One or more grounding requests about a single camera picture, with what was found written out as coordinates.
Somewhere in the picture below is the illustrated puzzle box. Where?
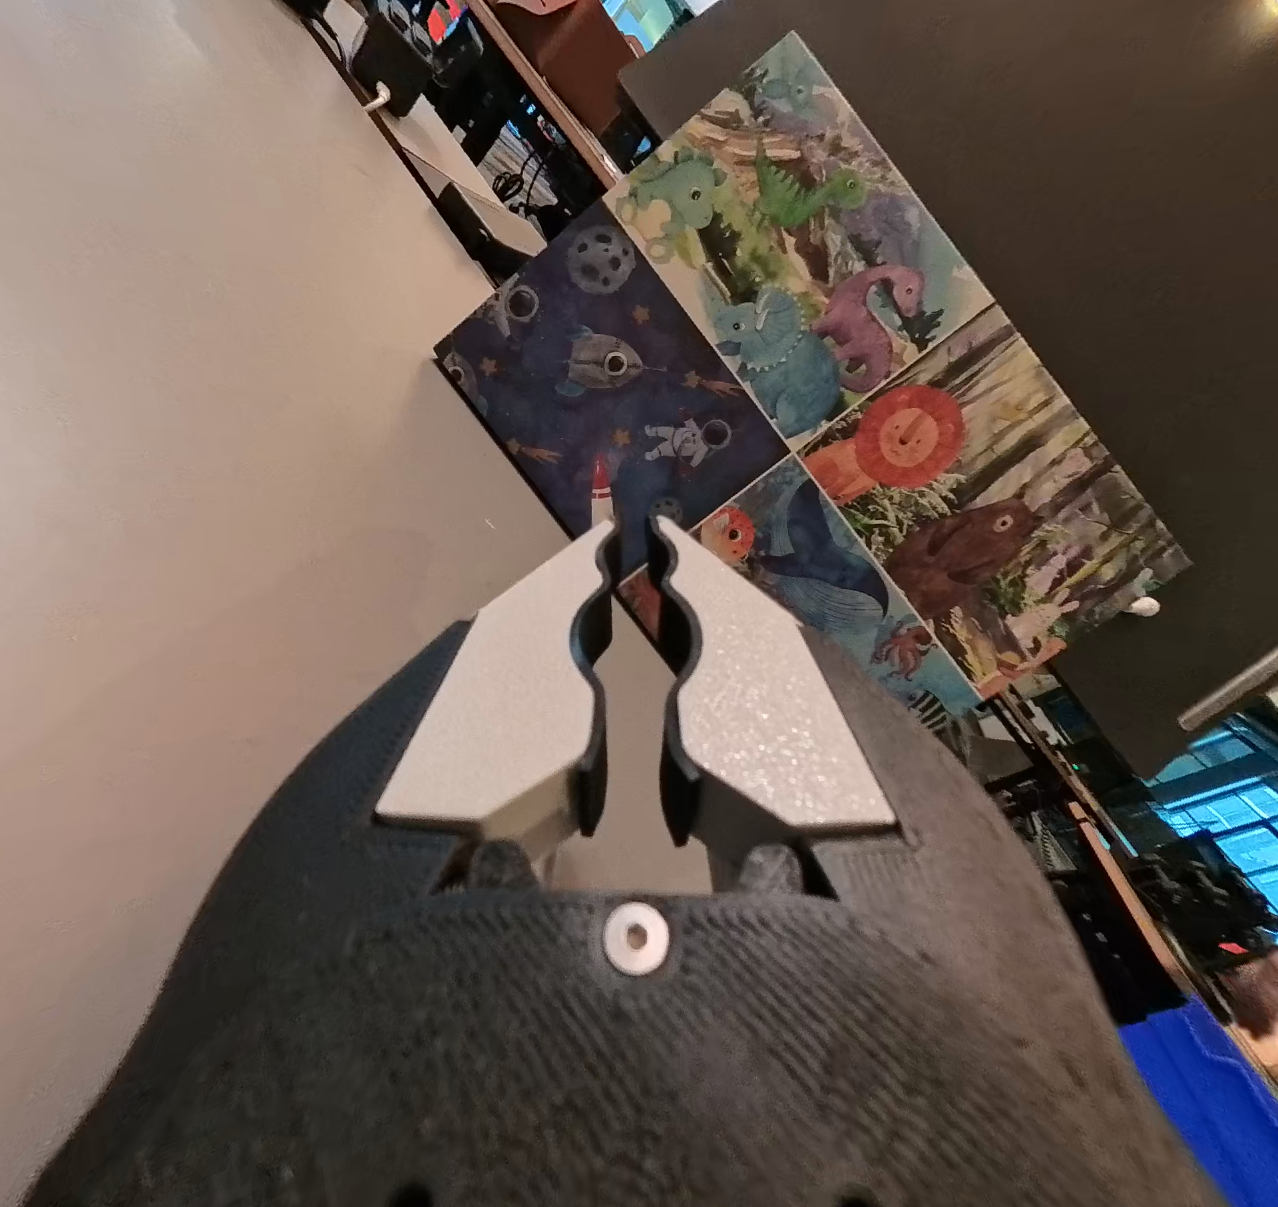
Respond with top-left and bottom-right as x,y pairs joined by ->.
433,29 -> 1196,729

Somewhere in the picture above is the small black charging box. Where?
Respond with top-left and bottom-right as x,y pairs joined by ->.
348,14 -> 437,121

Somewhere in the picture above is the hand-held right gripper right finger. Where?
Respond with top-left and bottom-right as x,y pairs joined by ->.
648,516 -> 898,875

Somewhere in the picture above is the brown cardboard box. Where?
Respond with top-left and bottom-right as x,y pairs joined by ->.
493,0 -> 648,135

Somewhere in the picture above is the black partition panel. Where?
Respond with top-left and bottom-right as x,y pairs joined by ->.
618,0 -> 1278,780

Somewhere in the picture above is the dark flat device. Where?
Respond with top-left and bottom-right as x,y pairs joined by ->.
436,179 -> 548,288

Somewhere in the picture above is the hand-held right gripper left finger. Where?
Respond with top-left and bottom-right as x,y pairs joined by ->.
373,519 -> 617,869

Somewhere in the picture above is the blue plastic bin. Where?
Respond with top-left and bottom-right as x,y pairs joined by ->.
1115,993 -> 1278,1207

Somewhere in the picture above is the grey metal tube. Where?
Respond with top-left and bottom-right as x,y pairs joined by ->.
1175,663 -> 1278,732

